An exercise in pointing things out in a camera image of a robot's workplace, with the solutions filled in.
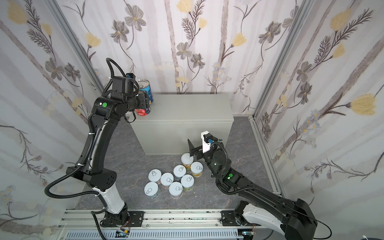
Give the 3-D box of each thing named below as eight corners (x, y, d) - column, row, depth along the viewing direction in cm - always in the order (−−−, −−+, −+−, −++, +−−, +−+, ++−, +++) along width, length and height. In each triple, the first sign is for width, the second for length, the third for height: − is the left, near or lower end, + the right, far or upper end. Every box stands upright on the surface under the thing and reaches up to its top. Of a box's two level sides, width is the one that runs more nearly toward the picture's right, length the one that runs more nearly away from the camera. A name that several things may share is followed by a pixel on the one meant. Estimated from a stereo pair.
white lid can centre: (161, 189, 86) (159, 185, 81) (163, 176, 91) (161, 172, 86) (173, 189, 86) (172, 185, 81) (174, 176, 91) (173, 172, 86)
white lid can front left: (145, 198, 83) (142, 195, 78) (148, 185, 87) (145, 181, 82) (158, 198, 83) (156, 195, 78) (160, 185, 87) (158, 181, 82)
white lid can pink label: (149, 184, 87) (146, 181, 82) (151, 172, 92) (149, 168, 87) (161, 184, 87) (159, 181, 82) (163, 172, 92) (161, 168, 87)
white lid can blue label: (178, 183, 88) (177, 178, 83) (171, 174, 92) (170, 169, 87) (188, 175, 91) (187, 170, 86) (181, 167, 95) (180, 162, 90)
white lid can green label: (181, 191, 85) (180, 187, 80) (181, 178, 90) (181, 174, 85) (194, 191, 85) (194, 187, 80) (194, 178, 90) (194, 174, 85)
